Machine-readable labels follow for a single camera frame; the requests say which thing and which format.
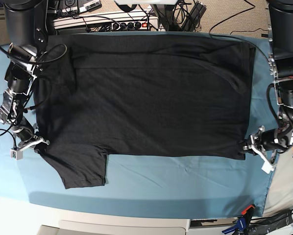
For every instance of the blue table cloth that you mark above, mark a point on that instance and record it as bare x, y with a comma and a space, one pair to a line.
152, 187

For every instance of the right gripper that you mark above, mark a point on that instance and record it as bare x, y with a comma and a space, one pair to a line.
28, 137

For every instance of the white power strip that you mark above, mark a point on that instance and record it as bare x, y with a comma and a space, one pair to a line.
115, 21

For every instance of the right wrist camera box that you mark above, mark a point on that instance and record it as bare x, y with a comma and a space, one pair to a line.
16, 154

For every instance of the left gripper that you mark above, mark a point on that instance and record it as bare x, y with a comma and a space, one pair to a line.
266, 143

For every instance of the orange blue clamp bottom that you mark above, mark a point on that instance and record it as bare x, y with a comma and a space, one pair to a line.
243, 222

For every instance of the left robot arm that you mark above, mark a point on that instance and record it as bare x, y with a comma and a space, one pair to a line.
280, 92

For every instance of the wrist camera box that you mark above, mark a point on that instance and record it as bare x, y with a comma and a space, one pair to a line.
268, 168
16, 154

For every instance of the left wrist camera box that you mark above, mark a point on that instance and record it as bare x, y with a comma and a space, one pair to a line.
268, 168

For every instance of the black plastic bag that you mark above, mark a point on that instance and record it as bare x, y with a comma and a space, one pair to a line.
266, 225

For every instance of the black T-shirt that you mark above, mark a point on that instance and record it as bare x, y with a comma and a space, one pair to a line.
162, 95

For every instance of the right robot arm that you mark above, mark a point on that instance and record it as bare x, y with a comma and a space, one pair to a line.
27, 30

